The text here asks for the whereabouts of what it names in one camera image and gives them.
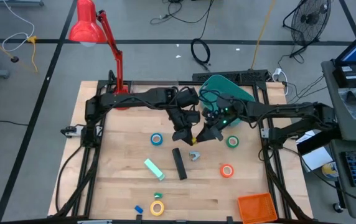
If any clear plastic bin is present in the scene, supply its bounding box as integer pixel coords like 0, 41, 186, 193
130, 80, 179, 112

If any black floor fan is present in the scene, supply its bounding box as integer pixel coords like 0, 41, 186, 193
282, 0, 333, 58

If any blue tape roll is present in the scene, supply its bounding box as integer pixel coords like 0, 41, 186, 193
150, 133, 164, 147

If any black cable with plug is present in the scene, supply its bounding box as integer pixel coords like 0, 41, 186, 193
149, 0, 197, 25

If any orange container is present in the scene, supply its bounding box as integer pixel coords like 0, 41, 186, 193
220, 164, 235, 179

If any black arm base cable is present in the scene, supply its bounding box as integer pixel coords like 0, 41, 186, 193
55, 144, 84, 214

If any yellow plug cable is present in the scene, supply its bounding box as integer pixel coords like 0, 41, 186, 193
26, 35, 39, 73

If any teal plastic bin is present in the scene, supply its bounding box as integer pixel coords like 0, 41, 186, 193
199, 74, 256, 128

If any white power adapter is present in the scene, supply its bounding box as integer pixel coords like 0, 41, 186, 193
272, 67, 289, 96

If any yellow tape roll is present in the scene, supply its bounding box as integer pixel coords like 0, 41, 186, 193
149, 200, 166, 217

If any grey desk cart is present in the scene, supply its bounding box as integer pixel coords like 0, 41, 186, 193
321, 58, 356, 220

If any white paper sheet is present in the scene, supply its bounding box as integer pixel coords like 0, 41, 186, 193
301, 146, 334, 173

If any grey metal cart base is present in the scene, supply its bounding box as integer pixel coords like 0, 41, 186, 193
0, 0, 45, 7

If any red desk lamp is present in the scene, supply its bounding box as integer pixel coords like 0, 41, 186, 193
68, 0, 134, 111

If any white cable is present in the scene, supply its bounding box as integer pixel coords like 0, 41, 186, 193
2, 0, 36, 53

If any yellow blue round object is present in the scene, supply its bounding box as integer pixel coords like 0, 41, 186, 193
321, 161, 340, 179

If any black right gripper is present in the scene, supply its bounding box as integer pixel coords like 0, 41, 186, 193
195, 107, 238, 144

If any mint green stapler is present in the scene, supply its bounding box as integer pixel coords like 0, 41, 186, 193
143, 158, 166, 182

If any black power strip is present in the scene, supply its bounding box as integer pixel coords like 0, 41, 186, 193
192, 69, 269, 83

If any black hanging cable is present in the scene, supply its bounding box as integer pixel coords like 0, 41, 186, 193
200, 0, 215, 40

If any green tape roll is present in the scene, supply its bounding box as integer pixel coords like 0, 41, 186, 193
226, 135, 240, 149

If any small black computer box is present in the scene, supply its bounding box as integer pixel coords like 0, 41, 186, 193
332, 64, 356, 89

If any coiled black cable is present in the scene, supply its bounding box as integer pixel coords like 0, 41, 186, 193
190, 38, 212, 72

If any orange plastic basket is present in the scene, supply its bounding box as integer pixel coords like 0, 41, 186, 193
237, 192, 278, 224

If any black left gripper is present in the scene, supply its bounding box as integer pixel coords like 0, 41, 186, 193
171, 108, 201, 144

